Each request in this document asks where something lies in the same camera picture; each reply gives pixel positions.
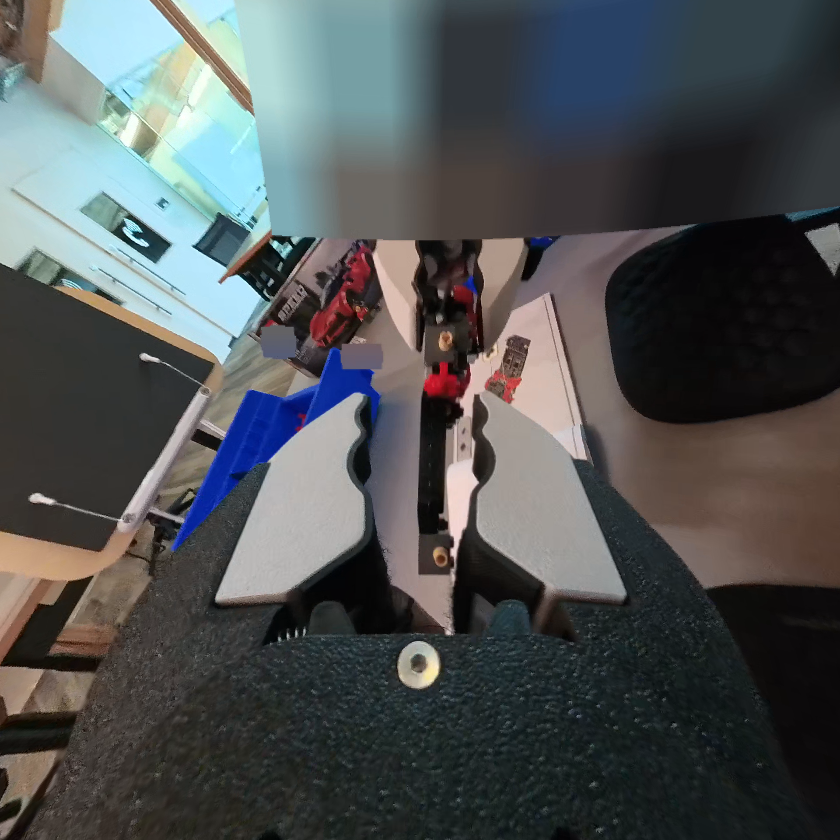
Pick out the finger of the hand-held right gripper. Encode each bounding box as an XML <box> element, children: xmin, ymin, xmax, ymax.
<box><xmin>476</xmin><ymin>240</ymin><xmax>526</xmax><ymax>345</ymax></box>
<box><xmin>373</xmin><ymin>240</ymin><xmax>422</xmax><ymax>352</ymax></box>

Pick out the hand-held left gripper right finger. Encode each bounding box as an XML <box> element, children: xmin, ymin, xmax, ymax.
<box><xmin>467</xmin><ymin>392</ymin><xmax>630</xmax><ymax>606</ymax></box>

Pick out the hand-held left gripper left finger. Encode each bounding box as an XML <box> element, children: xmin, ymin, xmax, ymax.
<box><xmin>213</xmin><ymin>392</ymin><xmax>377</xmax><ymax>606</ymax></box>

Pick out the black and red lego model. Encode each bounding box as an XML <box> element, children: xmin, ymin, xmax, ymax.
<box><xmin>413</xmin><ymin>276</ymin><xmax>487</xmax><ymax>580</ymax></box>

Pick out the lego set box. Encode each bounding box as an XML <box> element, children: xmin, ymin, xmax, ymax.
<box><xmin>252</xmin><ymin>239</ymin><xmax>382</xmax><ymax>378</ymax></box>

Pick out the white lego instruction booklet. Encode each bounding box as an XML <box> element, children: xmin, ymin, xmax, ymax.
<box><xmin>446</xmin><ymin>292</ymin><xmax>592</xmax><ymax>509</ymax></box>

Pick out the blue storage bin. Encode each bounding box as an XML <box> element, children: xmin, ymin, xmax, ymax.
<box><xmin>172</xmin><ymin>348</ymin><xmax>382</xmax><ymax>552</ymax></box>

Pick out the white bar with thin rods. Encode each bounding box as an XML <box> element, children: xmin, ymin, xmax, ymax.
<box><xmin>28</xmin><ymin>353</ymin><xmax>212</xmax><ymax>527</ymax></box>

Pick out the black chair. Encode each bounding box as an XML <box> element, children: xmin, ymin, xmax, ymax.
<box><xmin>193</xmin><ymin>211</ymin><xmax>316</xmax><ymax>301</ymax></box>

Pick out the black panel board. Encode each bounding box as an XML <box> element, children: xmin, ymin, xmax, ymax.
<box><xmin>0</xmin><ymin>262</ymin><xmax>224</xmax><ymax>580</ymax></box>

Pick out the black wall sign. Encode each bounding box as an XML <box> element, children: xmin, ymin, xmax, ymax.
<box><xmin>79</xmin><ymin>192</ymin><xmax>173</xmax><ymax>265</ymax></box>

